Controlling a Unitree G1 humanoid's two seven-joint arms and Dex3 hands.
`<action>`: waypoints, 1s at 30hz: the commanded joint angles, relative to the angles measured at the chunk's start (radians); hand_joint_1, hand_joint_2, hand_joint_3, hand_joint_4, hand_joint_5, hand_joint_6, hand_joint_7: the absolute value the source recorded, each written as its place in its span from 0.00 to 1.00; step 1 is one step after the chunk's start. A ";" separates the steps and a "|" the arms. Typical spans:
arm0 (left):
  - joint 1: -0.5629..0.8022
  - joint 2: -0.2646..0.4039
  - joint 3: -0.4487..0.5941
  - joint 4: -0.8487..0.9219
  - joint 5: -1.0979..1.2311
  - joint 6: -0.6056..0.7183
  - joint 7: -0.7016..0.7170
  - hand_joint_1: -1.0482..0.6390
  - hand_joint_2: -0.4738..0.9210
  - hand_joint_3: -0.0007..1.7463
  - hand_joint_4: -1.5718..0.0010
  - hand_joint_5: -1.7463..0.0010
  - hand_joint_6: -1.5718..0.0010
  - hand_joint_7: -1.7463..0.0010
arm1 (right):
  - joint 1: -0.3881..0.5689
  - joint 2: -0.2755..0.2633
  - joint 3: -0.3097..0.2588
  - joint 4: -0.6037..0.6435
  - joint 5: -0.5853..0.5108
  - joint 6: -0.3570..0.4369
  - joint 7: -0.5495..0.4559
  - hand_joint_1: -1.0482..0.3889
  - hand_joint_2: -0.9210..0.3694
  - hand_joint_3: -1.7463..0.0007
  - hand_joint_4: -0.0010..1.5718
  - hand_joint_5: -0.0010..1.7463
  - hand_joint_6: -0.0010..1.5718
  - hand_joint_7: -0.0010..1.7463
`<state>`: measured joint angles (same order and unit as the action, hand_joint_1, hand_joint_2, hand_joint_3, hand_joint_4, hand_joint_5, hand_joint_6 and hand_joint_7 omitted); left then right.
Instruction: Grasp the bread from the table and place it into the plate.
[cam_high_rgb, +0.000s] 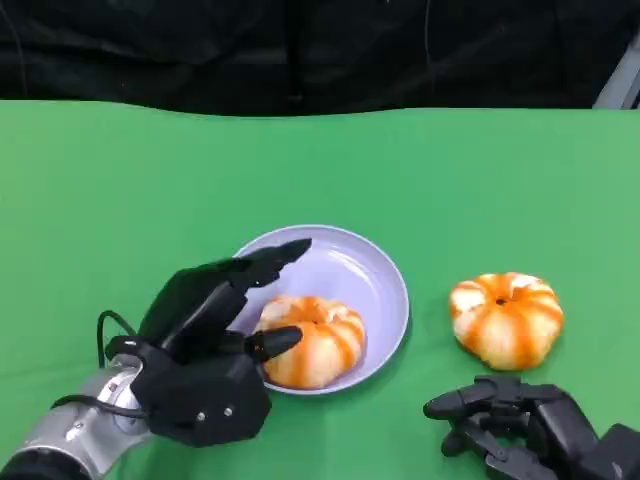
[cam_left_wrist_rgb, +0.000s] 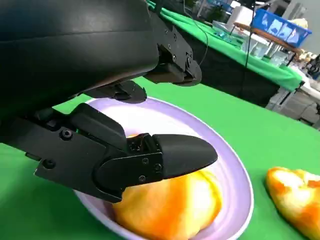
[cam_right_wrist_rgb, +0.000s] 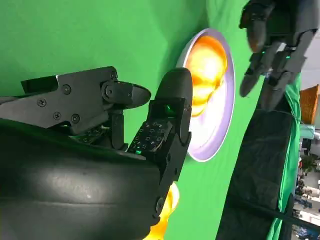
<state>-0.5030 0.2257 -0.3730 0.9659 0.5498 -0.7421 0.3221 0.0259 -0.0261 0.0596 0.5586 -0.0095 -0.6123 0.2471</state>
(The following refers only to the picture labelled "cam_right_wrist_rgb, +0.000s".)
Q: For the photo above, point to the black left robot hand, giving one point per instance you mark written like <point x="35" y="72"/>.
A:
<point x="282" y="20"/>

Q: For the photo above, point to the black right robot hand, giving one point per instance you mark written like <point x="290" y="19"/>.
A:
<point x="75" y="187"/>

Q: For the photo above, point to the orange and white bread roll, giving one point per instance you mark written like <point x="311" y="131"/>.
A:
<point x="172" y="200"/>
<point x="207" y="65"/>

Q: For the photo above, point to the green table cloth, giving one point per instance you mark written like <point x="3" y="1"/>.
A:
<point x="75" y="37"/>

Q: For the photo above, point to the black backdrop cloth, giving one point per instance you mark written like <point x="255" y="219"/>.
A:
<point x="257" y="162"/>

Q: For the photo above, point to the lilac plate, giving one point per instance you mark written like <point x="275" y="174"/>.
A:
<point x="215" y="130"/>

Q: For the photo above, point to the orange box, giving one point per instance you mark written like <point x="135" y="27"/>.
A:
<point x="310" y="105"/>

